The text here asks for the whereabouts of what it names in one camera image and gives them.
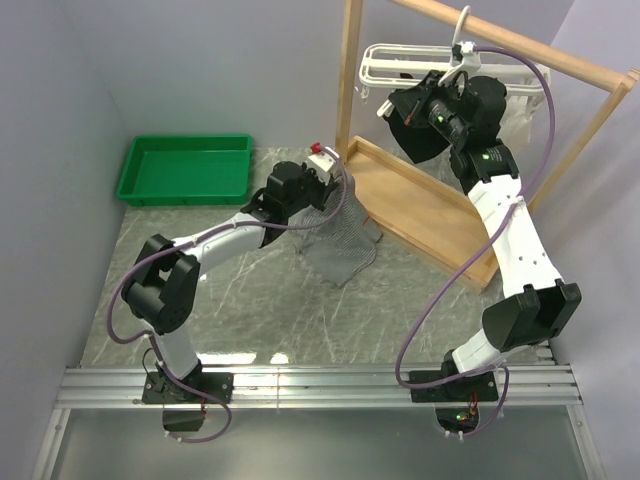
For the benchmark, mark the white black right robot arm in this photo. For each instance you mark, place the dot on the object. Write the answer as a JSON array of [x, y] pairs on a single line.
[[464, 116]]

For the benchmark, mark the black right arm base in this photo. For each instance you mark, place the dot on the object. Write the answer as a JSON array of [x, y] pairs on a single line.
[[457, 402]]

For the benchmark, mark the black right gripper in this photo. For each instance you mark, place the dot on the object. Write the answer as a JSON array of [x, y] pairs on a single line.
[[449, 89]]

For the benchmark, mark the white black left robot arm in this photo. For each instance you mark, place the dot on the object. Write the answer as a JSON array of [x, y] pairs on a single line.
[[160, 290]]

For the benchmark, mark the green plastic tray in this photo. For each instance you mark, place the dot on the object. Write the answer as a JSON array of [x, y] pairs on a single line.
[[186, 170]]

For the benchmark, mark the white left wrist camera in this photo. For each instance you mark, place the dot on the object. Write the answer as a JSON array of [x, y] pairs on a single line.
[[324, 164]]

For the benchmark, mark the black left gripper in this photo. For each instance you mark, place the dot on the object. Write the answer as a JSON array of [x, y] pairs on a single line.
[[326, 190]]

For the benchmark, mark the aluminium mounting rail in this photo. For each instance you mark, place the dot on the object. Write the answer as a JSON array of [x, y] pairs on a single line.
[[309, 387]]

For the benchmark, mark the black hanging underwear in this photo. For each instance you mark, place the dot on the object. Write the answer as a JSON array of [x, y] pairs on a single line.
[[420, 143]]

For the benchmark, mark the striped grey boxer underwear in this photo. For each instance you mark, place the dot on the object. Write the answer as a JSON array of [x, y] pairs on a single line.
[[339, 241]]

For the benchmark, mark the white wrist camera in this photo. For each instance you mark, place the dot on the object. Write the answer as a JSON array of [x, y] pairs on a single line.
[[324, 164], [464, 59]]

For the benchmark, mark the white clip hanger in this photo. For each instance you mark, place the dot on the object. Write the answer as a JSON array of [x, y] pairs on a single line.
[[401, 66]]

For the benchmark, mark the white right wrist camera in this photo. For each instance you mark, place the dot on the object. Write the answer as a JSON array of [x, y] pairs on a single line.
[[464, 59]]

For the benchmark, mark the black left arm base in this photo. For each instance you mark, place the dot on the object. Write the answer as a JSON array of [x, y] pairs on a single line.
[[184, 412]]

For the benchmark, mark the white hanging garment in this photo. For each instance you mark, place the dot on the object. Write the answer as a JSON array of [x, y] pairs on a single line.
[[515, 125]]

